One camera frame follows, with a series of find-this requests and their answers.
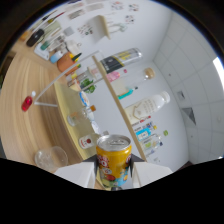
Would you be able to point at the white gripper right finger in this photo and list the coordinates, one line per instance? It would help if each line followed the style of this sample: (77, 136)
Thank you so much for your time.
(150, 173)

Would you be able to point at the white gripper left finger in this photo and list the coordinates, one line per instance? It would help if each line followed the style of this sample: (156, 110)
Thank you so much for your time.
(80, 173)

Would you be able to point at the clear bottle green cap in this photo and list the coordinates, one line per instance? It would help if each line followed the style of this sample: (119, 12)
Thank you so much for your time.
(153, 140)

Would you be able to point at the yellow orange drink can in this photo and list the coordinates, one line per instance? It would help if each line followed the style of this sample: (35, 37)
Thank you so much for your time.
(113, 160)

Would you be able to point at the small red liquid bottle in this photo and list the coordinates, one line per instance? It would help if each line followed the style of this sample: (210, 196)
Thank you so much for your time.
(27, 103)

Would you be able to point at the small clear bottle blue cap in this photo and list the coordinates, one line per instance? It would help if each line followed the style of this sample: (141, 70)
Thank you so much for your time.
(153, 148)

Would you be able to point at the clear drinking glass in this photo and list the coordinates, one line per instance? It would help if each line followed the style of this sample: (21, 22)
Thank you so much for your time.
(51, 159)

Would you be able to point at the small light blue bottle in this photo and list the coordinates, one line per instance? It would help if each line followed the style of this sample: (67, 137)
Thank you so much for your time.
(145, 131)

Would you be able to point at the large white bottle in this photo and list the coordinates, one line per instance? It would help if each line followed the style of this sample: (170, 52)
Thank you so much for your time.
(146, 108)

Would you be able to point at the ceiling air vent grille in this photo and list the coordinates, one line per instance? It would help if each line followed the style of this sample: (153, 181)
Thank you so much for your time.
(189, 117)

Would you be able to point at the blue rimmed bowl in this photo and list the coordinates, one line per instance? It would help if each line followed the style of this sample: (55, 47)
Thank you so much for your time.
(84, 98)

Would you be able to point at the small teal bottle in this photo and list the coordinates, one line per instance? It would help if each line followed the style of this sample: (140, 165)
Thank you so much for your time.
(126, 93)

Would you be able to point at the square ceiling diffuser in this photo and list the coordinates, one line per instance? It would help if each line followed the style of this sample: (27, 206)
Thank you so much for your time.
(180, 95)

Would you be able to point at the green potted plant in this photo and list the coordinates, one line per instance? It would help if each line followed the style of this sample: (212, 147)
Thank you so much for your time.
(88, 85)

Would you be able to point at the clear bottle cork lid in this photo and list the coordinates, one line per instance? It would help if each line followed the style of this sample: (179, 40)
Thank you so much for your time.
(149, 73)

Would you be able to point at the small pink bottle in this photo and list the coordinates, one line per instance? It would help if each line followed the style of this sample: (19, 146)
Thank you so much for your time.
(115, 76)

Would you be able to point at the orange storage basket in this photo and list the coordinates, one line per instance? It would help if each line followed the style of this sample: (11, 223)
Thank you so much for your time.
(66, 62)

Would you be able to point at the black yellow tall can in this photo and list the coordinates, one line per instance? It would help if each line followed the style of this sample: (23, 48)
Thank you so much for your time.
(120, 60)

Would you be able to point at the blue white jar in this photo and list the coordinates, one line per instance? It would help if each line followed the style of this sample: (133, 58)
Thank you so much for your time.
(56, 56)

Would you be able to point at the ceiling light panel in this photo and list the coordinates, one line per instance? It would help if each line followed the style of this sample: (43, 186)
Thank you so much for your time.
(219, 71)

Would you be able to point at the white tray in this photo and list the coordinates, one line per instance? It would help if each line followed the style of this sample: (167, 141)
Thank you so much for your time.
(41, 50)

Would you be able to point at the black bag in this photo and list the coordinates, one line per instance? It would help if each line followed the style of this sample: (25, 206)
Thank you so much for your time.
(35, 37)

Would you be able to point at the white frame wooden shelf rack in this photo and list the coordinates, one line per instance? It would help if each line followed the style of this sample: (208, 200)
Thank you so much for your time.
(71, 110)

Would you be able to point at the wooden wall shelf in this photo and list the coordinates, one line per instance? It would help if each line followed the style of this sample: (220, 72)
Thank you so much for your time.
(104, 26)

